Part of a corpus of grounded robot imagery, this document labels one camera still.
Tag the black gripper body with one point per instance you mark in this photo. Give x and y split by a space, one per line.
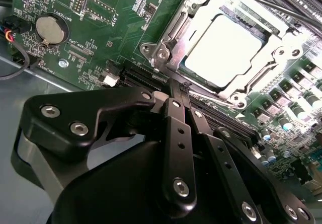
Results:
113 191

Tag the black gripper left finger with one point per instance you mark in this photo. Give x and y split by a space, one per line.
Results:
63 113

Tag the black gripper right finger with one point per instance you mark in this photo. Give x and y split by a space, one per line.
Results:
226 163

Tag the metal socket cover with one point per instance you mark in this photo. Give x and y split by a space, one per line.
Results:
193 20

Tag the silver CPU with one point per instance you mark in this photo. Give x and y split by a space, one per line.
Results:
221 53

